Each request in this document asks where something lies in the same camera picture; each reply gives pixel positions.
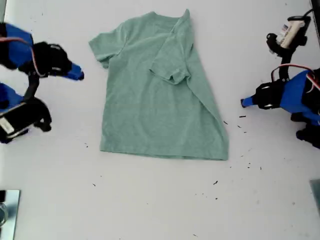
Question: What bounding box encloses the green t-shirt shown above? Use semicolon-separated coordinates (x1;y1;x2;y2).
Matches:
88;8;230;161

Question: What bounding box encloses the black camera stalk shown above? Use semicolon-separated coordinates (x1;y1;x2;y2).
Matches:
266;16;312;85
23;72;53;133

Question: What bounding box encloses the red white servo wire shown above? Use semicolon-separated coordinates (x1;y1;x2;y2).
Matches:
0;36;43;78
271;63;320;92

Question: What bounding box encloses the black camera box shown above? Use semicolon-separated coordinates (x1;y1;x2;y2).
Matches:
276;19;307;49
0;101;35;145

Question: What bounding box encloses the black camera cable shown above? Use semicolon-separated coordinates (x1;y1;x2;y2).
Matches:
287;8;316;22

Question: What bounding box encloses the steel base plate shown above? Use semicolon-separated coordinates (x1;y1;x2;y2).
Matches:
0;189;21;240

